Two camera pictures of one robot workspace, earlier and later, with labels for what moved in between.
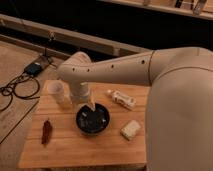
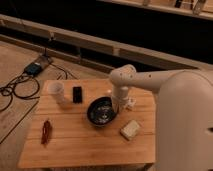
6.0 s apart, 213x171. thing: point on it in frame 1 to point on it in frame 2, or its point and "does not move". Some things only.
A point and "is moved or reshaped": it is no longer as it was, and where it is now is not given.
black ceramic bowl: x=92 y=122 is moved or reshaped
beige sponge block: x=130 y=129 does not move
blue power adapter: x=33 y=69 does not move
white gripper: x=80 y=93 to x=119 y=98
